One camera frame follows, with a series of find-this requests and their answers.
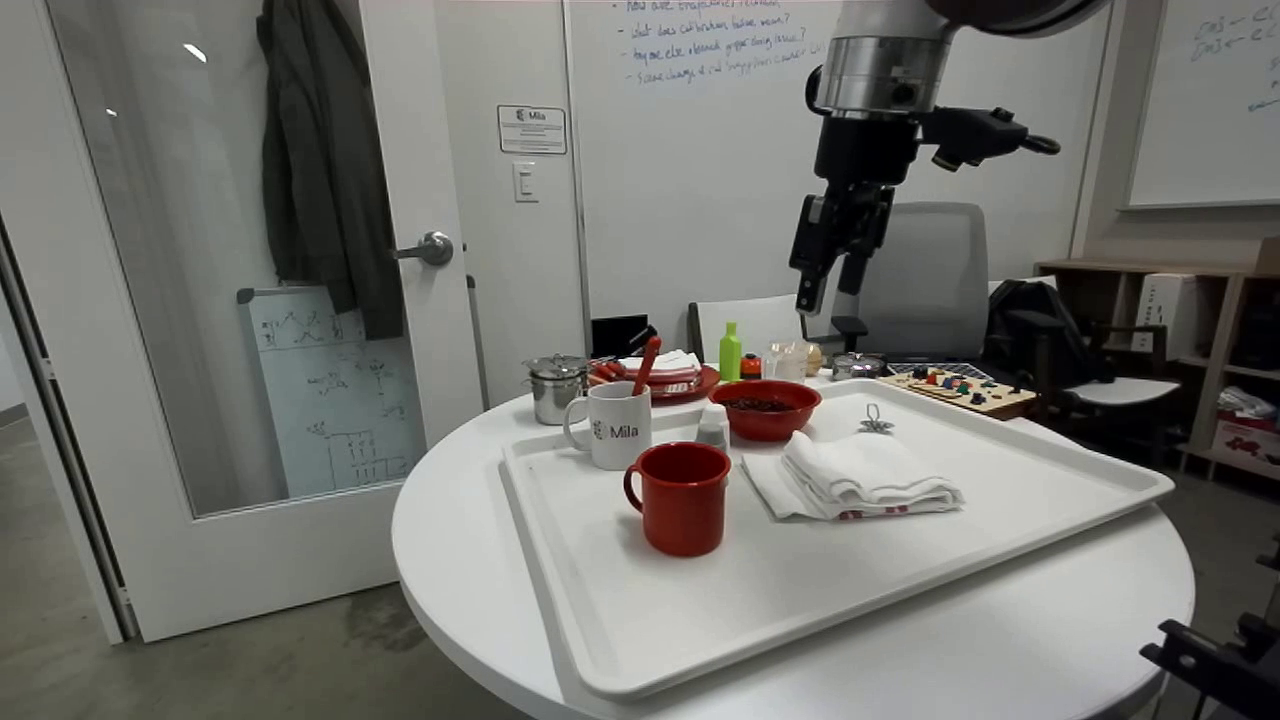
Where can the grey office chair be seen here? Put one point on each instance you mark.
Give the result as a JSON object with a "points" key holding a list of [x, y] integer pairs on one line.
{"points": [[924, 287]]}

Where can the red enamel cup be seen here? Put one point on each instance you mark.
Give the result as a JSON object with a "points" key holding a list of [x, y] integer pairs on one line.
{"points": [[683, 505]]}

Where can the framed wall whiteboard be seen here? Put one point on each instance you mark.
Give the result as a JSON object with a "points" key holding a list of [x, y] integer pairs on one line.
{"points": [[1203, 121]]}

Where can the folded white towel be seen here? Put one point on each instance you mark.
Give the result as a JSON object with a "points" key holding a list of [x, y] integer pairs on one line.
{"points": [[865, 474]]}

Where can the white wall sign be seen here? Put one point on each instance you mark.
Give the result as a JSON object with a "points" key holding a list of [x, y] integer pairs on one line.
{"points": [[529, 129]]}

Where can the black stand mount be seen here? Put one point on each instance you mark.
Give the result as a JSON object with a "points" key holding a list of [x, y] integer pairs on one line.
{"points": [[1220, 661]]}

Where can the wooden board with coloured pieces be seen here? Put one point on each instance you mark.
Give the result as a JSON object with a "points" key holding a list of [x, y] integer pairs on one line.
{"points": [[963, 389]]}

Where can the black chair with white seat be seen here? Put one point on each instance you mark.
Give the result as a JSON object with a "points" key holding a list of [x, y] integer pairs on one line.
{"points": [[1120, 389]]}

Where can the black bag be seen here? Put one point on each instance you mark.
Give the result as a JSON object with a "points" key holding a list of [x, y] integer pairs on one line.
{"points": [[1034, 325]]}

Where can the small leaning whiteboard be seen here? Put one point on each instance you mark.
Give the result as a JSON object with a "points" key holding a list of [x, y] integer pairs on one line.
{"points": [[332, 402]]}

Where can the white light switch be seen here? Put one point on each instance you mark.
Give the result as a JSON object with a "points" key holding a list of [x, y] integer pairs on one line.
{"points": [[526, 182]]}

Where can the red spoon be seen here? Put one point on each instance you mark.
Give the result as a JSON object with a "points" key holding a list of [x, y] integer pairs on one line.
{"points": [[646, 361]]}

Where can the green squeeze bottle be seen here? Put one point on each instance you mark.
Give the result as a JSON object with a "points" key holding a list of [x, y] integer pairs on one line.
{"points": [[730, 354]]}

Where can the wooden shelf unit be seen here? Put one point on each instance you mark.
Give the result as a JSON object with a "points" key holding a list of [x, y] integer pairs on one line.
{"points": [[1220, 320]]}

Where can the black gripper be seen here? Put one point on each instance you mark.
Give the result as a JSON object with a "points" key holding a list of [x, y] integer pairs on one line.
{"points": [[865, 155]]}

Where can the red plate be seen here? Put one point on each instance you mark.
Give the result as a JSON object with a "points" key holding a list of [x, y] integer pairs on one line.
{"points": [[683, 386]]}

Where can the metal cup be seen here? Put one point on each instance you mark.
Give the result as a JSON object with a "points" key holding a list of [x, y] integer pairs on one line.
{"points": [[559, 389]]}

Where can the white plastic tray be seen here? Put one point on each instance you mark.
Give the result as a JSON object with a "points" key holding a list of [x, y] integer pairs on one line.
{"points": [[800, 585]]}

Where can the large wall whiteboard with writing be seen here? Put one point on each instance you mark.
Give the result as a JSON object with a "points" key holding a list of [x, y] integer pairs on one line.
{"points": [[706, 174]]}

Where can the white door with glass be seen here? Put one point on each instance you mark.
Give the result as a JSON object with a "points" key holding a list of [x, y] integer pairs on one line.
{"points": [[424, 373]]}

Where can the white mug with logo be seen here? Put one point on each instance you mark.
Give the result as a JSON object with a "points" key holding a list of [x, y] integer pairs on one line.
{"points": [[616, 431]]}

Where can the black box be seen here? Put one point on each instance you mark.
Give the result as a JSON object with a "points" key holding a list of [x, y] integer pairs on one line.
{"points": [[616, 335]]}

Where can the small orange object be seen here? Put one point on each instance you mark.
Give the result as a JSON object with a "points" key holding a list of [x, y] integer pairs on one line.
{"points": [[751, 365]]}

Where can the red bowl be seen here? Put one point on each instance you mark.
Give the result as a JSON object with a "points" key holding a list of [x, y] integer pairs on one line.
{"points": [[764, 407]]}

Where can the dark hanging jacket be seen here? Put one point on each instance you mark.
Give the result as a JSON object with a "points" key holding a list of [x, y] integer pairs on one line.
{"points": [[322, 161]]}

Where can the clear plastic container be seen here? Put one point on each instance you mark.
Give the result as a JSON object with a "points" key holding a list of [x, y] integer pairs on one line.
{"points": [[795, 361]]}

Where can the small metal clip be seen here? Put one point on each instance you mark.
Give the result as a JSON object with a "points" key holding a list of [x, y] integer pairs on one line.
{"points": [[874, 418]]}

